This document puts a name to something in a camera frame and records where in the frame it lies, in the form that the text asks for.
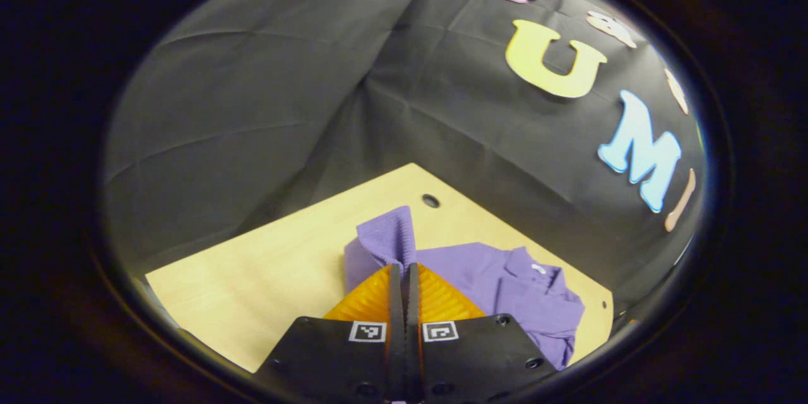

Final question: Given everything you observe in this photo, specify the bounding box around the black backdrop cloth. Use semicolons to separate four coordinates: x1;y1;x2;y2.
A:
103;0;706;316

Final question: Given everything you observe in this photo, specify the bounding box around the purple collared shirt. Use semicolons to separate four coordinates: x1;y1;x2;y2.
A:
344;205;586;371

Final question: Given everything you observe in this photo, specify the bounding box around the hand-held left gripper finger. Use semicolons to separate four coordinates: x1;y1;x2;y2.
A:
252;263;405;404
404;263;559;403

